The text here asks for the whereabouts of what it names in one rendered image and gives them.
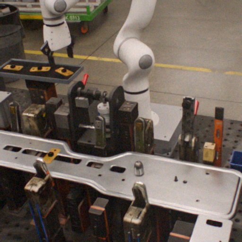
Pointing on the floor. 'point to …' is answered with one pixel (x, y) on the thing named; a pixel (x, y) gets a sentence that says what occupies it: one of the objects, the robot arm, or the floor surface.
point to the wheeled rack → (35, 7)
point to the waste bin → (11, 36)
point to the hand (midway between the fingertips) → (61, 59)
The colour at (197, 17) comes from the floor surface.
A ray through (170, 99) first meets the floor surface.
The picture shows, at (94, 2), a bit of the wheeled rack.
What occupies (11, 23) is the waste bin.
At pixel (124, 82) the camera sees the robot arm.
